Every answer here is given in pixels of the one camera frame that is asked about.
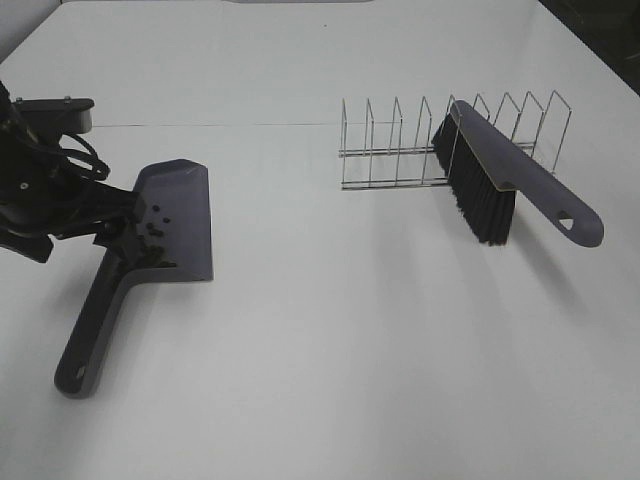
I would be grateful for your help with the grey plastic dustpan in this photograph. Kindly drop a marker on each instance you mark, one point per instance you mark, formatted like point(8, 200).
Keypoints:
point(172, 243)

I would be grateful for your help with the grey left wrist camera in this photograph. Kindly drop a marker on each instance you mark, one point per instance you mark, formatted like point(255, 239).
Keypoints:
point(60, 116)

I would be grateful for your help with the chrome wire dish rack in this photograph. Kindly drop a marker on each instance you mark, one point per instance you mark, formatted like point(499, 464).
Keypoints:
point(397, 151)

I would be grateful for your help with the pile of coffee beans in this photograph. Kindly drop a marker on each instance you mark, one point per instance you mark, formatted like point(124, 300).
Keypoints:
point(151, 240)

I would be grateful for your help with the grey hand brush black bristles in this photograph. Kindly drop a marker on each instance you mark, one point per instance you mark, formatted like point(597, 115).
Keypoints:
point(485, 171)

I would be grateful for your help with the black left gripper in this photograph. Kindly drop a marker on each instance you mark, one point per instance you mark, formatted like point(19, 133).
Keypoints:
point(41, 177)

